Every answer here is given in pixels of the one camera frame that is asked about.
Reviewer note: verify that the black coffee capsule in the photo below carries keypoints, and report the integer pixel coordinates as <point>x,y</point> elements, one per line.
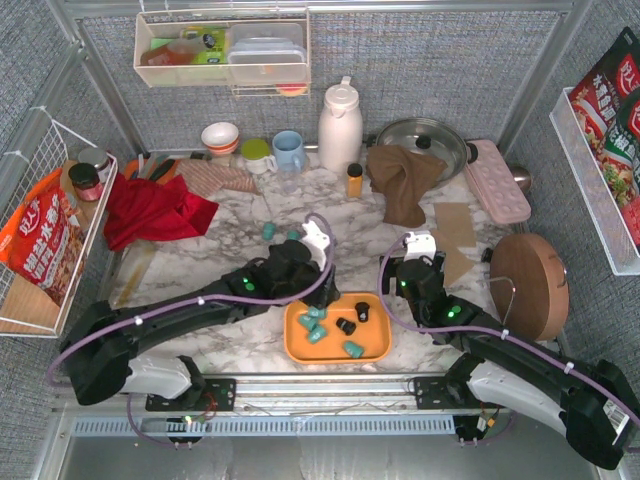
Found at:
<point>346,326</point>
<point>362,310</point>

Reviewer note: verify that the white wire wall basket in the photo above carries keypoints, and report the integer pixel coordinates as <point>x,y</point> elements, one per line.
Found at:
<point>26,310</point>

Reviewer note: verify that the pink egg tray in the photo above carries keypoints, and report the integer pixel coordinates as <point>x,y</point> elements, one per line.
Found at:
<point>491,181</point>

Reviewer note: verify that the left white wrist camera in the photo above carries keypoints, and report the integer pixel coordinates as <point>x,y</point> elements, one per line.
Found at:
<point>317,242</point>

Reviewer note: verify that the red cloth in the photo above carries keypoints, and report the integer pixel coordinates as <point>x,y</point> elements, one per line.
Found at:
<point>139,209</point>

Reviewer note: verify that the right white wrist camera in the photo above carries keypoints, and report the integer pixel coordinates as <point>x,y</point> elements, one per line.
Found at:
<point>419,244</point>

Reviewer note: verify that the white orange striped bowl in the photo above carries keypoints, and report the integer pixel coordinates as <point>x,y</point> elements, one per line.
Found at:
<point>220,138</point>

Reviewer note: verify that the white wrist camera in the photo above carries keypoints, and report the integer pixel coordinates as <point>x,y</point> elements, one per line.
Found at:
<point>317,242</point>
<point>419,244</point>

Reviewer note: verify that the clear plastic food container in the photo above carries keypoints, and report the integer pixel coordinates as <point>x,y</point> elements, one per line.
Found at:
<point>267,53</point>

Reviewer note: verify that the orange spice bottle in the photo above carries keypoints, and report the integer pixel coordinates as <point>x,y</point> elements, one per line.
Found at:
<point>354,180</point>

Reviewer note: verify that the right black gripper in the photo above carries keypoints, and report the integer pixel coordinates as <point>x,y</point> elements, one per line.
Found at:
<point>396,273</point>

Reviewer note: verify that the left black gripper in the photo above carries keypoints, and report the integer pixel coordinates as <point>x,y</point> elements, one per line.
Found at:
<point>323,282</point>

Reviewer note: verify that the orange plastic tray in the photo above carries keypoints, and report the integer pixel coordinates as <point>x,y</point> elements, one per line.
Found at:
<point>374,336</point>

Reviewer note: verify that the white thermos jug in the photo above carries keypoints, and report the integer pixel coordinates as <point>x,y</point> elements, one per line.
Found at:
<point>340,128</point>

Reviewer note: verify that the blue mug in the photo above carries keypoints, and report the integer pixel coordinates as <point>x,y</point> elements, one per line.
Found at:
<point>288,149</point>

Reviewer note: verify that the striped beige cloth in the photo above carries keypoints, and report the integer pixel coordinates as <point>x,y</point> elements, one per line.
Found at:
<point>204,178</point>

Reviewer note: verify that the round wooden board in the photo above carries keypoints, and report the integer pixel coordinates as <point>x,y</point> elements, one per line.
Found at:
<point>529,286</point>

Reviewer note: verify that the black small lid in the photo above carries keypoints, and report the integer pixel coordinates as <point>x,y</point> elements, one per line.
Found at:
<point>486,256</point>

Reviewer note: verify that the right white wall basket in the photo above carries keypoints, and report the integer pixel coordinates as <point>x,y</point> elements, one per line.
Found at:
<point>614,237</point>

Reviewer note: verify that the cream wall shelf basket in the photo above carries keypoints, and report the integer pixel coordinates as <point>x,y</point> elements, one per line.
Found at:
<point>163,59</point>

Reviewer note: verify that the brown cloth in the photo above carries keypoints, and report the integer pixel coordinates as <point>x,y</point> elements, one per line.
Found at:
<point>402,177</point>

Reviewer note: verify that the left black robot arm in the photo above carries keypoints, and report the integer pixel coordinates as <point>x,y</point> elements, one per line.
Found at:
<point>106,352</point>

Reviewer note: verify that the steel pot with lid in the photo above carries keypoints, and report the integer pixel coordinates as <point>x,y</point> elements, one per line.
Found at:
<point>429,137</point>

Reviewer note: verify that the green lid white cup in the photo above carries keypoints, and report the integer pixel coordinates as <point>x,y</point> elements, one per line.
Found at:
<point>257,157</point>

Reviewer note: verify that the red seasoning packet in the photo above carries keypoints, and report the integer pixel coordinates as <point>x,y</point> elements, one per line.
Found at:
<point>606,105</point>

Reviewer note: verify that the silver lid glass jar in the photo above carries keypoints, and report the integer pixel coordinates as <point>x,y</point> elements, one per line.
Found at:
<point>94,156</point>

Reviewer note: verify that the red lid glass jar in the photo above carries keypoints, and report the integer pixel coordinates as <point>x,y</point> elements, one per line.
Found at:
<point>86,182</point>

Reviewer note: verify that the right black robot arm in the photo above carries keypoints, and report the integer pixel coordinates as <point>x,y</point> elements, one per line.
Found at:
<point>592,405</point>

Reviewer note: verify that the red snack bag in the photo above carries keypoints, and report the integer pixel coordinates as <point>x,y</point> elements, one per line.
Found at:
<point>39,242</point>

